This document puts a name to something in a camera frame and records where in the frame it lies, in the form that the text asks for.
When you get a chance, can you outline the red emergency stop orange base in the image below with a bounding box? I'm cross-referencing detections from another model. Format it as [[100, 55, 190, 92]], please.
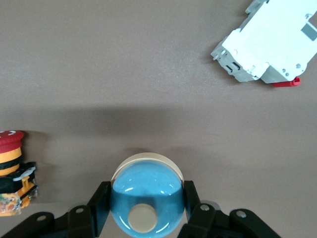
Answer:
[[0, 130, 39, 218]]

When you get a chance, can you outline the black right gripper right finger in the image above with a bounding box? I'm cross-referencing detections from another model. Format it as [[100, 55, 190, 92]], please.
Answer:
[[177, 180, 283, 238]]

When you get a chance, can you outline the blue dome bell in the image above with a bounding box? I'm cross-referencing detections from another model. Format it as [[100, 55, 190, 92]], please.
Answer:
[[110, 151, 185, 238]]

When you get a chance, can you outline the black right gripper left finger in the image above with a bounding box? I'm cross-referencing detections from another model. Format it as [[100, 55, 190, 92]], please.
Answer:
[[1, 180, 112, 238]]

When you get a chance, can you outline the white circuit breaker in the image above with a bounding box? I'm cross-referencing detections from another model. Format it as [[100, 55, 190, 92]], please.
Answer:
[[211, 0, 317, 89]]

